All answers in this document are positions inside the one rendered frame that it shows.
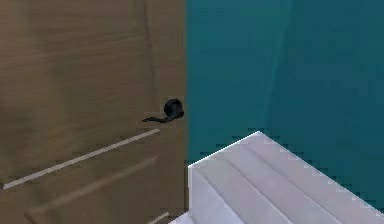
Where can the white cupboard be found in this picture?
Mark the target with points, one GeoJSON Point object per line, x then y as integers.
{"type": "Point", "coordinates": [266, 186]}

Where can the brown wooden room door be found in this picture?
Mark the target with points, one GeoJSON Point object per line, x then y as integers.
{"type": "Point", "coordinates": [80, 83]}

